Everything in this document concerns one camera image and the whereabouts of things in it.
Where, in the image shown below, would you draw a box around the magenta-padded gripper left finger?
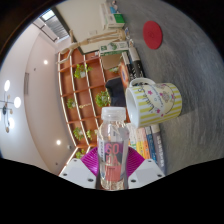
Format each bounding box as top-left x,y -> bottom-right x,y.
59,146 -> 101,190

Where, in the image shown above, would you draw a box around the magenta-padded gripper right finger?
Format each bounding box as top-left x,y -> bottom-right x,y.
126,146 -> 166,190

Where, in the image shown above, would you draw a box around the clear plastic bottle pink label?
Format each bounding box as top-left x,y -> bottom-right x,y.
97,106 -> 130,191

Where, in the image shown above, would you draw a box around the stack of colourful books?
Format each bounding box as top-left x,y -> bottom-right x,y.
126,123 -> 166,174

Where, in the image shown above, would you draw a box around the white mug yellow stripes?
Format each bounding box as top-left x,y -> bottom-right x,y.
124,77 -> 183,129

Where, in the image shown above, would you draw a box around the wooden shelf unit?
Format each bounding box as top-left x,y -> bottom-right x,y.
57,46 -> 124,168

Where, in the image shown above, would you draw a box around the ceiling lamp with round lights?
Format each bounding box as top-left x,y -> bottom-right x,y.
0,79 -> 23,134

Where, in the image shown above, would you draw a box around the ceiling air vent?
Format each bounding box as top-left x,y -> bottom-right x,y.
23,71 -> 31,96

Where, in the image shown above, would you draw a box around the brown chair back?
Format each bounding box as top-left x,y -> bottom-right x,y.
100,53 -> 123,71

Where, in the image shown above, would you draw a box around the green white drink carton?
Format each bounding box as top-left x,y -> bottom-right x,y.
99,40 -> 130,57

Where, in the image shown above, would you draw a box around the flat round red coaster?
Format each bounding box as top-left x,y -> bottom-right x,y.
142,20 -> 164,50

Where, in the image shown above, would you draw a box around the grey curtain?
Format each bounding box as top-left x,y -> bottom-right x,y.
43,18 -> 70,42

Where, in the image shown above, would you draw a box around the green white small box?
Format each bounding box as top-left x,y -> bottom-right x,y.
104,13 -> 126,29

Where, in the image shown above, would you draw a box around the window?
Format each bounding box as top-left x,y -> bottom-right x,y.
39,9 -> 57,22

